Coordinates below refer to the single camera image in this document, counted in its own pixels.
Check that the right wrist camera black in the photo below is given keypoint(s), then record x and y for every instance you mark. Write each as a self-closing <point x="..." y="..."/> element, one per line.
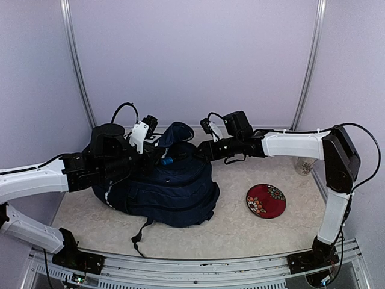
<point x="210" y="128"/>

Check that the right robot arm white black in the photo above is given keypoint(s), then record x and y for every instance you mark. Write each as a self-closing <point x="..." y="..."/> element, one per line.
<point x="332" y="146"/>

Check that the black marker blue cap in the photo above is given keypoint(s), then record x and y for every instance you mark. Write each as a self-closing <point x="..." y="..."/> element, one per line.
<point x="167" y="160"/>

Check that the red floral plate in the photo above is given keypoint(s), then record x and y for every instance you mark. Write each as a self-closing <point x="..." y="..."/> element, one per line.
<point x="266" y="201"/>

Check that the aluminium corner post left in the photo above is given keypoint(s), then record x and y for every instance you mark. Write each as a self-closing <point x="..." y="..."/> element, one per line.
<point x="71" y="39"/>

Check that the navy blue student backpack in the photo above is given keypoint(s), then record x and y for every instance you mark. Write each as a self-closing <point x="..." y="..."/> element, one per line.
<point x="181" y="193"/>

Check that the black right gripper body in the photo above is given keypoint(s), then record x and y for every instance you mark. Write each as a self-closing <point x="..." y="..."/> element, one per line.
<point x="218" y="153"/>

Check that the aluminium corner post right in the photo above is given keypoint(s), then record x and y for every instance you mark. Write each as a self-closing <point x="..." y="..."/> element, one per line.
<point x="311" y="63"/>

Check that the aluminium front rail frame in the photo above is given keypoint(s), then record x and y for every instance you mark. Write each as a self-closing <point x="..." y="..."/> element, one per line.
<point x="270" y="271"/>

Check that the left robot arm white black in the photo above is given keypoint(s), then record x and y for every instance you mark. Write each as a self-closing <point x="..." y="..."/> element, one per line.
<point x="110" y="157"/>

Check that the aluminium corner post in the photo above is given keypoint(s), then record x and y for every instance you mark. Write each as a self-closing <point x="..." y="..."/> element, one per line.
<point x="71" y="39"/>
<point x="311" y="63"/>

